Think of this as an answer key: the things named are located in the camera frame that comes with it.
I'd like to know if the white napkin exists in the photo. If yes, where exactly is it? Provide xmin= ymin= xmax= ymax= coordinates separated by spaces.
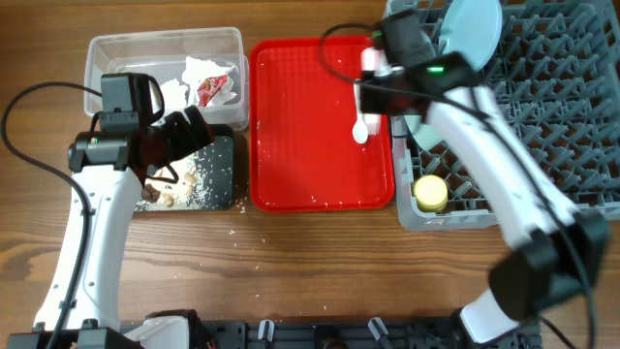
xmin=181 ymin=56 xmax=237 ymax=107
xmin=160 ymin=79 xmax=189 ymax=111

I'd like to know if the red snack wrapper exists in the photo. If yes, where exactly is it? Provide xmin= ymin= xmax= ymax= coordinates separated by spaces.
xmin=197 ymin=75 xmax=228 ymax=107

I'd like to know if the green bowl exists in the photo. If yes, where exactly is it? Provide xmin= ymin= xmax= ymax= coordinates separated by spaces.
xmin=404 ymin=115 xmax=443 ymax=151

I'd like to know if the food scraps and rice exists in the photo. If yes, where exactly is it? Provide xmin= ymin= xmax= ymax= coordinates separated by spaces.
xmin=135 ymin=140 xmax=233 ymax=210

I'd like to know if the white plastic spoon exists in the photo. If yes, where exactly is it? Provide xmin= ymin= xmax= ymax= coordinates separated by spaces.
xmin=353 ymin=83 xmax=369 ymax=144

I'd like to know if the light blue plate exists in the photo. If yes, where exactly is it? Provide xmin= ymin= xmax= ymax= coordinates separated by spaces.
xmin=439 ymin=0 xmax=503 ymax=71

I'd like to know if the yellow cup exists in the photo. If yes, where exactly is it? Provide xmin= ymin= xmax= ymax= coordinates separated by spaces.
xmin=413 ymin=174 xmax=449 ymax=212

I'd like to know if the white plastic fork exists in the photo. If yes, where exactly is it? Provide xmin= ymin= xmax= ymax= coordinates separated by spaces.
xmin=361 ymin=48 xmax=381 ymax=135

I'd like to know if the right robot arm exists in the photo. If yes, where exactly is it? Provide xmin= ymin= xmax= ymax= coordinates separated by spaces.
xmin=360 ymin=10 xmax=610 ymax=348

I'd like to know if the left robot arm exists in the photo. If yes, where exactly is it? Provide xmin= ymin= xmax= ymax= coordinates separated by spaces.
xmin=7 ymin=73 xmax=214 ymax=348

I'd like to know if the black food waste tray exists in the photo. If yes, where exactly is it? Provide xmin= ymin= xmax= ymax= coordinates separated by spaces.
xmin=133 ymin=123 xmax=236 ymax=212

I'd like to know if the clear plastic waste bin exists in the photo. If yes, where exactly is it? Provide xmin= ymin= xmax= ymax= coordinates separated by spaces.
xmin=84 ymin=27 xmax=249 ymax=131

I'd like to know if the grey dishwasher rack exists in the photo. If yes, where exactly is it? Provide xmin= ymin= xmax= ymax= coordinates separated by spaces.
xmin=391 ymin=1 xmax=619 ymax=231

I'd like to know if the red serving tray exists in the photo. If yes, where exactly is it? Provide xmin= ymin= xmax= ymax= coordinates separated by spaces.
xmin=248 ymin=38 xmax=395 ymax=213

